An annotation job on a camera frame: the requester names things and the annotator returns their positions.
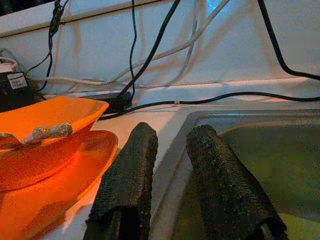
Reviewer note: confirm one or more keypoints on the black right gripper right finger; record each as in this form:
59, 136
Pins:
225, 187

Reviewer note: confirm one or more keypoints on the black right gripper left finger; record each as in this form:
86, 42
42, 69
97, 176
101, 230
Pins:
130, 175

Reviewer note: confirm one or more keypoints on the orange plastic bowl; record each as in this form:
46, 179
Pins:
50, 112

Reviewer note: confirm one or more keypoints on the stainless steel sink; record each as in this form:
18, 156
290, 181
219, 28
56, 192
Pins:
250, 116

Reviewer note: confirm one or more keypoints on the black power adapter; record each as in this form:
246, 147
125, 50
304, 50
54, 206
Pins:
117, 100

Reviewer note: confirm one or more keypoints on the metal fork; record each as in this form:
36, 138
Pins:
60, 130

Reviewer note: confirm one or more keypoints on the orange plastic plate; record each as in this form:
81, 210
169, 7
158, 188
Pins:
37, 212

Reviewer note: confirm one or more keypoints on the black power strip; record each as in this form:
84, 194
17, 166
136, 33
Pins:
17, 97

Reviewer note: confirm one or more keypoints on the white power plug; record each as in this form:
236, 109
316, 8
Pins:
6, 67

